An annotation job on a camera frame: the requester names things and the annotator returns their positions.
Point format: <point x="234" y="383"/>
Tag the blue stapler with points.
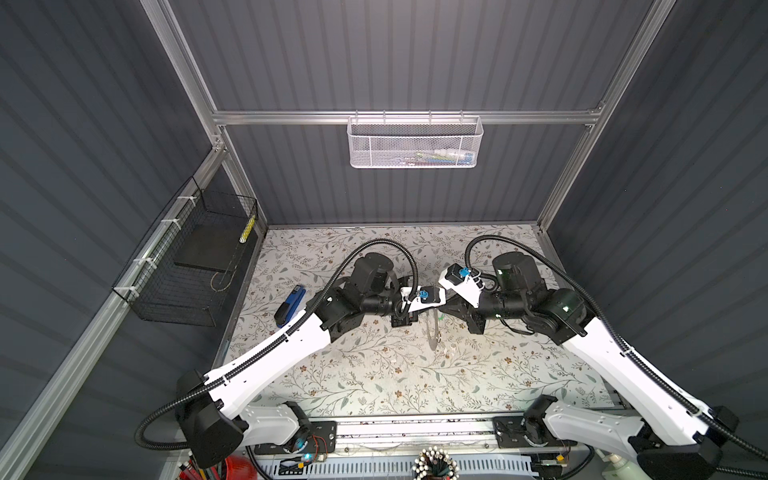
<point x="289" y="306"/>

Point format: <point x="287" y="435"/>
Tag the black wire basket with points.
<point x="188" y="269"/>

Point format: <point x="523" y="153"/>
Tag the white glue bottle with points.
<point x="619" y="468"/>

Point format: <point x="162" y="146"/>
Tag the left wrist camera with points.
<point x="427" y="297"/>

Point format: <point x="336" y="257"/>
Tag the bundle of markers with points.
<point x="434" y="463"/>

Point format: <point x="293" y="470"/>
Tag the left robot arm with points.
<point x="212" y="415"/>

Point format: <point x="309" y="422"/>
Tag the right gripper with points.
<point x="463" y="311"/>

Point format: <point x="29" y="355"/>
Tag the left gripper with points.
<point x="403" y="320"/>

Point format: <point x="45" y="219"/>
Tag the white wire basket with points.
<point x="414" y="142"/>

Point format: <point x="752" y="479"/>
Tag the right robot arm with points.
<point x="671" y="433"/>

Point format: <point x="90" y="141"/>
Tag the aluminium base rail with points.
<point x="432" y="433"/>

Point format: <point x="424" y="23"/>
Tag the red pencil cup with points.
<point x="232" y="468"/>

